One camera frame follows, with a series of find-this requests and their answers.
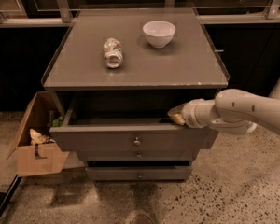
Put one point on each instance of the grey drawer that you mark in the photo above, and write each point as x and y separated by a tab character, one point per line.
139	155
139	173
123	132

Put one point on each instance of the crumpled trash in box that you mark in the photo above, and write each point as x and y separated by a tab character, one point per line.
41	136

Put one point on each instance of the crushed printed drink can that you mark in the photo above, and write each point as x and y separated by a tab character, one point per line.
113	53

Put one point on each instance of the grey bottom drawer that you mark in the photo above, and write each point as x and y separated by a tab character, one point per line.
139	173

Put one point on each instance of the grey middle drawer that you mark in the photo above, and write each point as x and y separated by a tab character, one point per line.
139	155

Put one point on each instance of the open cardboard box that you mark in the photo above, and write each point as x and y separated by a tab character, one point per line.
41	159

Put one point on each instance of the metal window frame railing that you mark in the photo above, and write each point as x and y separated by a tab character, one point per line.
55	13

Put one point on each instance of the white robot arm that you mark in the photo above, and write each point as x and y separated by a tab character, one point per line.
232	111

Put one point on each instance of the black metal bar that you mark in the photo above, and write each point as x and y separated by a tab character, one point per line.
6	196

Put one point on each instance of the grey top drawer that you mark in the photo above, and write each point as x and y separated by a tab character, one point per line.
123	132

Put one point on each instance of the grey drawer cabinet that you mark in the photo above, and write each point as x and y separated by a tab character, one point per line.
150	80

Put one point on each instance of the yellowish foam gripper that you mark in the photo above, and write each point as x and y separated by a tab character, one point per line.
189	113

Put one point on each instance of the white ceramic bowl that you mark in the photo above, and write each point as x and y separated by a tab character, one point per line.
159	33

